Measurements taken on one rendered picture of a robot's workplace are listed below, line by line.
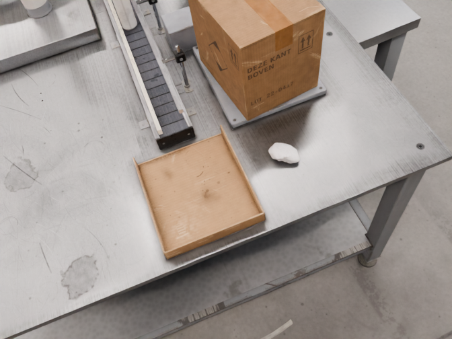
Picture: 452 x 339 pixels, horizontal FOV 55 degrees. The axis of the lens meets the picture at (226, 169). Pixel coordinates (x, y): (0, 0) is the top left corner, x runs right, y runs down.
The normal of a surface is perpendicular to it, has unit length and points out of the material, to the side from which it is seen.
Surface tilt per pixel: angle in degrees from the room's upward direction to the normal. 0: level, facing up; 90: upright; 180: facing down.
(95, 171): 0
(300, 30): 90
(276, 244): 3
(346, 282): 0
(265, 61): 90
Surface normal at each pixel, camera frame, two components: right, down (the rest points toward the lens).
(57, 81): -0.11, -0.53
